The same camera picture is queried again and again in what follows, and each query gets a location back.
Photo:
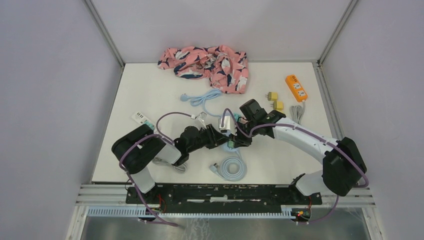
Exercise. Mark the round blue socket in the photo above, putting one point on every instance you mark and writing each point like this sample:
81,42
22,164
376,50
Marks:
225,148

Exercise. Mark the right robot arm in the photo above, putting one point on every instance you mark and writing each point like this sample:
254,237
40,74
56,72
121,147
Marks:
343,167

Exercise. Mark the white power strip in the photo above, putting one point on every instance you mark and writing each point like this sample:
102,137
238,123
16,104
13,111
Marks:
139,118

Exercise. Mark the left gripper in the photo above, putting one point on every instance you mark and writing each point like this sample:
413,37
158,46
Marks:
215,137

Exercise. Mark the green adapter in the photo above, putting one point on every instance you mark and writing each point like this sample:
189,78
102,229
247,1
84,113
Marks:
230,145

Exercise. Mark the pink patterned cloth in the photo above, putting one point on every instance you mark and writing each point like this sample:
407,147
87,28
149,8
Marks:
226,69

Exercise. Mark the orange power strip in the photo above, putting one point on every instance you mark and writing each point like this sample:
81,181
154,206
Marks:
296,88

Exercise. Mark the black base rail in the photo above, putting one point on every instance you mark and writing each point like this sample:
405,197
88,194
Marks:
174,198

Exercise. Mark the yellow plug adapter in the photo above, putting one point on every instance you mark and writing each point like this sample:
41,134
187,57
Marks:
272,96
277,105

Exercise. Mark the teal adapter on white strip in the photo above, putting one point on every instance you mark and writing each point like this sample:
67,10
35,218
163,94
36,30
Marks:
150,125

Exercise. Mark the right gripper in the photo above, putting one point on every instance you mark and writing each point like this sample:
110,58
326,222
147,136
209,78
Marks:
238,140

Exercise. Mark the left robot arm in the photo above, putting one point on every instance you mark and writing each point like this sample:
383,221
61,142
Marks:
138,148

